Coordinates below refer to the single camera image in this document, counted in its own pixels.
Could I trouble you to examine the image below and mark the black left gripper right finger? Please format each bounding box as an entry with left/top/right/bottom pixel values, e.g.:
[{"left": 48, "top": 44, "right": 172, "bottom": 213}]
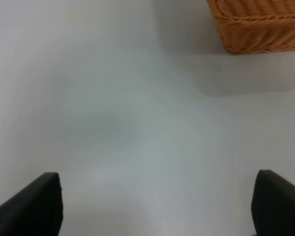
[{"left": 251, "top": 170, "right": 295, "bottom": 236}]

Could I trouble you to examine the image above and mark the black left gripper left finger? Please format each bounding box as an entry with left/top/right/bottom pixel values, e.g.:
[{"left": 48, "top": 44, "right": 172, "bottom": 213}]
[{"left": 0, "top": 172, "right": 63, "bottom": 236}]

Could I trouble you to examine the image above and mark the orange wicker basket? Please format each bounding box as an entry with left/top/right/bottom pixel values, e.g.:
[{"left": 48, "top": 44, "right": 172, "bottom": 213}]
[{"left": 207, "top": 0, "right": 295, "bottom": 55}]

